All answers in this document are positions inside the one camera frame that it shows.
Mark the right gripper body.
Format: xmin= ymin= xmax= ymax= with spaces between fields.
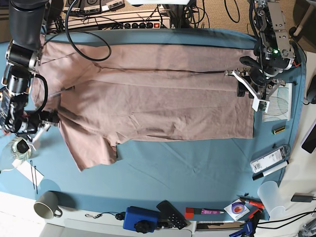
xmin=23 ymin=110 xmax=59 ymax=143

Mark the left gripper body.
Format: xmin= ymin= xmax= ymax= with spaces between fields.
xmin=237 ymin=69 xmax=288 ymax=101

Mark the dusty pink T-shirt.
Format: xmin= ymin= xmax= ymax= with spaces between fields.
xmin=38 ymin=42 xmax=254 ymax=170

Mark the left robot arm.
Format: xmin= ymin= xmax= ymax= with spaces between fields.
xmin=235 ymin=0 xmax=301 ymax=100

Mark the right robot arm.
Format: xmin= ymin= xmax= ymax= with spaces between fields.
xmin=0 ymin=0 xmax=59 ymax=142

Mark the clear tape roll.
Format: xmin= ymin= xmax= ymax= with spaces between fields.
xmin=0 ymin=137 xmax=32 ymax=173

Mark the black zip tie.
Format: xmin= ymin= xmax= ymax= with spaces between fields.
xmin=30 ymin=160 xmax=38 ymax=194

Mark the white paper card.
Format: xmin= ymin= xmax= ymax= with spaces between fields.
xmin=17 ymin=161 xmax=44 ymax=186

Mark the green gold battery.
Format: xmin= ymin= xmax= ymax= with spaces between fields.
xmin=272 ymin=126 xmax=286 ymax=135

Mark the black computer mouse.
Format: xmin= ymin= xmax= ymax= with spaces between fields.
xmin=307 ymin=75 xmax=316 ymax=104

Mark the clear plastic case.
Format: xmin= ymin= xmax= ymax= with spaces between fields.
xmin=250 ymin=145 xmax=291 ymax=173

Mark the black smartphone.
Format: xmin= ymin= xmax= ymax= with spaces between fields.
xmin=301 ymin=121 xmax=316 ymax=154

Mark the grey ceramic mug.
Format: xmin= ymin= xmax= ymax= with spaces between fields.
xmin=33 ymin=191 xmax=63 ymax=219

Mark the white marker pen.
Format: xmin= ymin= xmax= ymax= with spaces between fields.
xmin=252 ymin=160 xmax=289 ymax=181

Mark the blue table cloth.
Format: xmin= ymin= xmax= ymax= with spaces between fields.
xmin=0 ymin=27 xmax=307 ymax=221

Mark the translucent plastic cup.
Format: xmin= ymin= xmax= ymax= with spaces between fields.
xmin=257 ymin=181 xmax=286 ymax=219

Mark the disc in paper sleeve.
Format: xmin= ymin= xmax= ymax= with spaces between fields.
xmin=224 ymin=199 xmax=250 ymax=221

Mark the purple tube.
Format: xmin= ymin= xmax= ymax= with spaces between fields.
xmin=201 ymin=208 xmax=224 ymax=215

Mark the red block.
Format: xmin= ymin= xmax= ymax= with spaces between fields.
xmin=185 ymin=207 xmax=197 ymax=219

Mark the blue black clamp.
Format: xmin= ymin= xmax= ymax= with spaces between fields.
xmin=229 ymin=209 xmax=263 ymax=237

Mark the blue box with knob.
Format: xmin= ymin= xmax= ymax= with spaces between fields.
xmin=123 ymin=206 xmax=160 ymax=234

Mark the black remote control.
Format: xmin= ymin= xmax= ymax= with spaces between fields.
xmin=157 ymin=200 xmax=188 ymax=230

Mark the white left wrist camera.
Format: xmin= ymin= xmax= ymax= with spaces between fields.
xmin=252 ymin=98 xmax=270 ymax=113

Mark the black power strip red switch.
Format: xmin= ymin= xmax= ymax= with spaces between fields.
xmin=123 ymin=22 xmax=161 ymax=29

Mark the red handled screwdriver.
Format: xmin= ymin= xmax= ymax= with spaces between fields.
xmin=238 ymin=196 xmax=265 ymax=209

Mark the black lanyard strap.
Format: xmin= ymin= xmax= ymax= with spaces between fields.
xmin=85 ymin=211 xmax=126 ymax=220

